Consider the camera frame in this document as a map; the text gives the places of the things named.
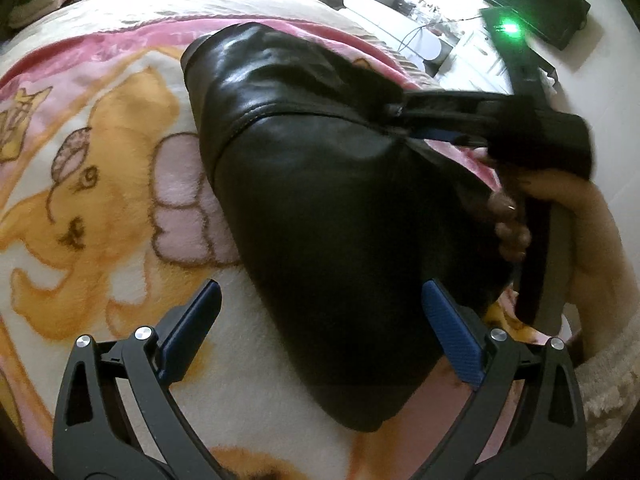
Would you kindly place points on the person's right hand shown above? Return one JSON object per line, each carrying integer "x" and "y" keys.
{"x": 565, "y": 223}

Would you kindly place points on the pink cartoon blanket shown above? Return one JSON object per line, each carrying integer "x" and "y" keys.
{"x": 107, "y": 222}

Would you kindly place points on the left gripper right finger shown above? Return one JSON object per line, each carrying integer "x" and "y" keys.
{"x": 524, "y": 417}

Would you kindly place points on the beige bed sheet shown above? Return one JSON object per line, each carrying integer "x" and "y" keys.
{"x": 90, "y": 16}

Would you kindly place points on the white dresser with clutter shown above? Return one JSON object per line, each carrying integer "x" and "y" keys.
{"x": 445, "y": 38}

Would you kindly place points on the beige fuzzy sleeve forearm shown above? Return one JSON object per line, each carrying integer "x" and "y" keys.
{"x": 605, "y": 349}

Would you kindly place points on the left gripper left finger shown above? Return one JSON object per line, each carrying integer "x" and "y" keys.
{"x": 92, "y": 434}

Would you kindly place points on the black leather jacket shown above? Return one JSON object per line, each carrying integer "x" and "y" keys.
{"x": 339, "y": 220}

